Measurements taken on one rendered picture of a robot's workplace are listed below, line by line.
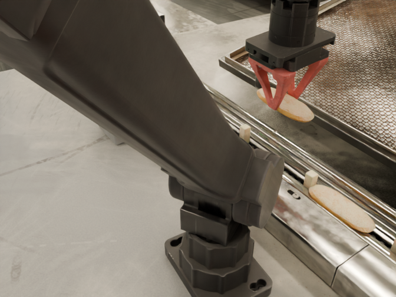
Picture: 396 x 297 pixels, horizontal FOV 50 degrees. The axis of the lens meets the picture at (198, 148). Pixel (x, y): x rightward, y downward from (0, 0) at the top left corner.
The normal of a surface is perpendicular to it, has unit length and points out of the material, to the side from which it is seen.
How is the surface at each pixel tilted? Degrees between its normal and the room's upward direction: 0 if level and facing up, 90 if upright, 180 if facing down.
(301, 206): 0
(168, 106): 92
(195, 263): 0
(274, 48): 2
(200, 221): 90
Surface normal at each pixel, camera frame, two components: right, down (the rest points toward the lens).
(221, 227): -0.45, 0.54
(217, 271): 0.00, -0.79
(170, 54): 0.91, 0.22
